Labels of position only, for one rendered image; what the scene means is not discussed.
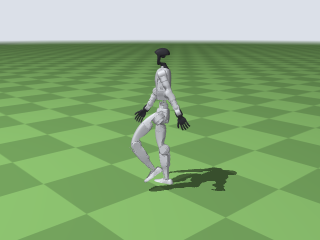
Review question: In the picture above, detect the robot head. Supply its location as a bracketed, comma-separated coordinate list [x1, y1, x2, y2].
[154, 48, 170, 69]

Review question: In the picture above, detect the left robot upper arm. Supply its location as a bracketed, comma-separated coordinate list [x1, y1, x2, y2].
[157, 69, 172, 99]

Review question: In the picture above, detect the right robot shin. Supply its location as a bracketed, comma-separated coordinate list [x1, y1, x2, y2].
[158, 149, 171, 181]

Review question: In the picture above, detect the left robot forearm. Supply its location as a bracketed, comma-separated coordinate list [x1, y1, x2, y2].
[165, 90, 181, 116]

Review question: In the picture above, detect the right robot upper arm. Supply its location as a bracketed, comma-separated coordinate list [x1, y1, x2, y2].
[152, 87, 157, 95]

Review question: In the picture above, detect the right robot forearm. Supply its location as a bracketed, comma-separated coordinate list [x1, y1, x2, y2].
[145, 93, 157, 111]

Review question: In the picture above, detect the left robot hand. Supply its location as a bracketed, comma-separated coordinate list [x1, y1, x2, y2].
[175, 110, 190, 130]

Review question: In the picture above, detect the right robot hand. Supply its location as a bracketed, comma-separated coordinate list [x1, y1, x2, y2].
[135, 104, 149, 123]

